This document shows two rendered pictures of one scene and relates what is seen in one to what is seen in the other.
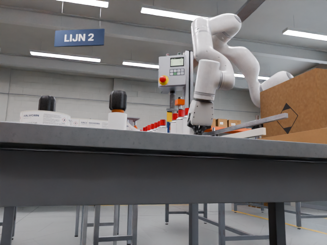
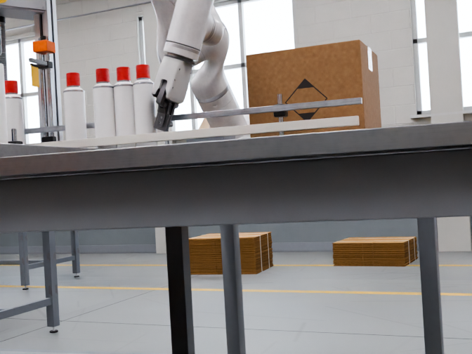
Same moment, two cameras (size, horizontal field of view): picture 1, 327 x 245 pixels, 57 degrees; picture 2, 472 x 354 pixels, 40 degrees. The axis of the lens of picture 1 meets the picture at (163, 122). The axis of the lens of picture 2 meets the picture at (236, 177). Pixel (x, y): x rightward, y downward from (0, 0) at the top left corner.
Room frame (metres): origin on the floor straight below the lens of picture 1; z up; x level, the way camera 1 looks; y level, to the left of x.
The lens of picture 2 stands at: (0.17, 0.96, 0.79)
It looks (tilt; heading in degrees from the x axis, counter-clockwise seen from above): 0 degrees down; 308
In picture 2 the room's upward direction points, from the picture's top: 3 degrees counter-clockwise
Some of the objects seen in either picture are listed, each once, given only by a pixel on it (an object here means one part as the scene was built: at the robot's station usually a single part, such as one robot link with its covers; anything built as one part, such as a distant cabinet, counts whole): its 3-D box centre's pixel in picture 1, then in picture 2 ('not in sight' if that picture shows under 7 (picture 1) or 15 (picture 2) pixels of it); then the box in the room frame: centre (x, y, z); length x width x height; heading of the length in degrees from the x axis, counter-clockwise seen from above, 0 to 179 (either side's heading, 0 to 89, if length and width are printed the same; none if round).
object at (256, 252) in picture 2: not in sight; (230, 252); (3.88, -3.57, 0.16); 0.64 x 0.53 x 0.31; 19
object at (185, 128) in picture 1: (188, 130); (125, 109); (1.35, -0.11, 0.98); 0.05 x 0.05 x 0.20
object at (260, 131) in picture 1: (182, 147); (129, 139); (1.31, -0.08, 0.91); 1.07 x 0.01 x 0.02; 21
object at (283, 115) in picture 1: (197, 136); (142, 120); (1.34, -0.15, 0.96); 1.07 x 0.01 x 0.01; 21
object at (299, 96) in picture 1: (314, 120); (316, 105); (1.07, -0.54, 0.99); 0.30 x 0.24 x 0.27; 16
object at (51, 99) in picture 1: (45, 123); not in sight; (1.55, 0.61, 1.04); 0.09 x 0.09 x 0.29
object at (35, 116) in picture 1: (44, 131); not in sight; (1.27, 0.50, 0.95); 0.20 x 0.20 x 0.14
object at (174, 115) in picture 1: (175, 134); (74, 114); (1.48, -0.06, 0.98); 0.05 x 0.05 x 0.20
